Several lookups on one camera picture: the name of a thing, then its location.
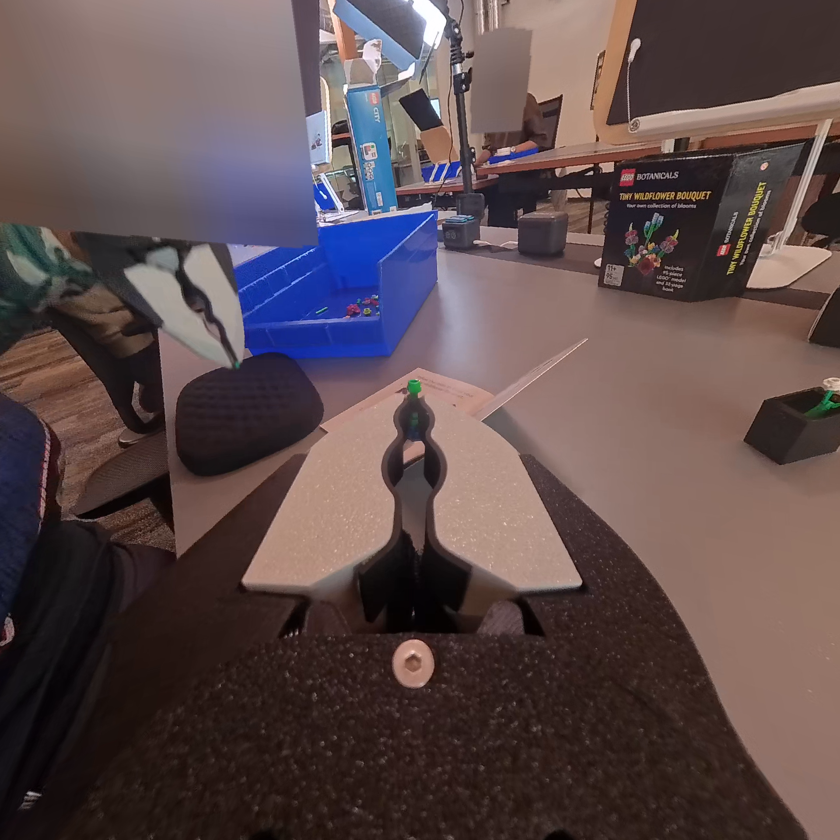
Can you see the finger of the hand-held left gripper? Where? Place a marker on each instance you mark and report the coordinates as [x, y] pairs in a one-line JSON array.
[[164, 309], [217, 282]]

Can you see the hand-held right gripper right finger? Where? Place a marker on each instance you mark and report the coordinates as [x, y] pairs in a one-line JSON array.
[[505, 519]]

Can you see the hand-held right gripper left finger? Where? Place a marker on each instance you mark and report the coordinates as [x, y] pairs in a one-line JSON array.
[[335, 519]]

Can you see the white instruction booklet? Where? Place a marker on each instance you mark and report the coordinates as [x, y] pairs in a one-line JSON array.
[[446, 390]]

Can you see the pile of small toy bricks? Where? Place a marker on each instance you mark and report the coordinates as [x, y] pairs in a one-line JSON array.
[[361, 309]]

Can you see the green toy rod brick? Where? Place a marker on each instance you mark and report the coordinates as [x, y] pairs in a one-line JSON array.
[[414, 390]]

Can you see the black square frame brick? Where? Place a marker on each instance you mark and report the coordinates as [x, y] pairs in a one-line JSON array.
[[788, 427]]

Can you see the green toy stem brick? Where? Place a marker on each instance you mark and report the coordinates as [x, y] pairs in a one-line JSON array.
[[824, 400]]

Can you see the black glossy cardboard box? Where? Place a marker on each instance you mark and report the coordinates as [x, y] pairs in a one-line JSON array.
[[696, 223]]

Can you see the matte black box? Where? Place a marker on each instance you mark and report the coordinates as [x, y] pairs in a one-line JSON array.
[[827, 322]]

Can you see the person's left forearm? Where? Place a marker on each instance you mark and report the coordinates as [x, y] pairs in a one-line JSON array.
[[33, 269]]

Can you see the grey desk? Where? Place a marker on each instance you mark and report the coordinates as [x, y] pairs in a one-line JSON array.
[[656, 394]]

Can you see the black mesh cushion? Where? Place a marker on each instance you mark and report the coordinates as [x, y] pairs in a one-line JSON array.
[[250, 414]]

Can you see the blue printed carton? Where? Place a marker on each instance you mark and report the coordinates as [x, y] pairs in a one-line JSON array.
[[372, 145]]

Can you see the dark charger block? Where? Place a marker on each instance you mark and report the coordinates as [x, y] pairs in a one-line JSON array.
[[461, 232]]

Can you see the small blue plastic bin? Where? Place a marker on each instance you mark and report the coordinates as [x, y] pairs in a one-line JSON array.
[[440, 171]]

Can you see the black light stand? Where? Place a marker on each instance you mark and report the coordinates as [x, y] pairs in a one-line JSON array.
[[460, 105]]

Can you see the person's dark clothing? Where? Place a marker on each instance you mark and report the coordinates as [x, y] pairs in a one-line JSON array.
[[40, 591]]

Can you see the bright studio light panel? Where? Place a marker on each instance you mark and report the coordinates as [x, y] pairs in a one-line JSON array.
[[394, 20]]

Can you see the wooden table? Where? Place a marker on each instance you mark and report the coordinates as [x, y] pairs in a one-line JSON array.
[[565, 158]]

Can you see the black board on white stand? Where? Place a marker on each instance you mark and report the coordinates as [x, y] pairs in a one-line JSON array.
[[735, 53]]

